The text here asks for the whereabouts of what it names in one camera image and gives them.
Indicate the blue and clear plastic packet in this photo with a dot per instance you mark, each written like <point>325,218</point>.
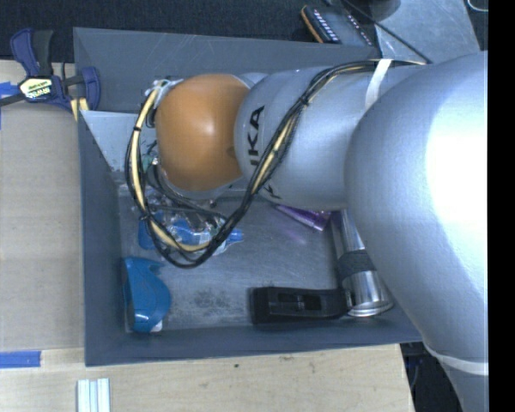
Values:
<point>184,231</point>

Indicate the grey metal bin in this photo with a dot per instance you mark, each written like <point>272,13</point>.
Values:
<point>240,268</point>

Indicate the blue plastic tape dispenser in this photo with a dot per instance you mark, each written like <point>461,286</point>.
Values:
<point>145,292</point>

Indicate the purple packet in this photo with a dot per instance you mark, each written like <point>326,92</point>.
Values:
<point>305,218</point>

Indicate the black stapler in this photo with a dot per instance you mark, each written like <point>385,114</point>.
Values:
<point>292,305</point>

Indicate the pale wood board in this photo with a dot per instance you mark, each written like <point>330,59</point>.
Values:
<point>38,230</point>

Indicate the silver metal cylinder, black band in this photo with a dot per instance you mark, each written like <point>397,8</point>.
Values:
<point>365,290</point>

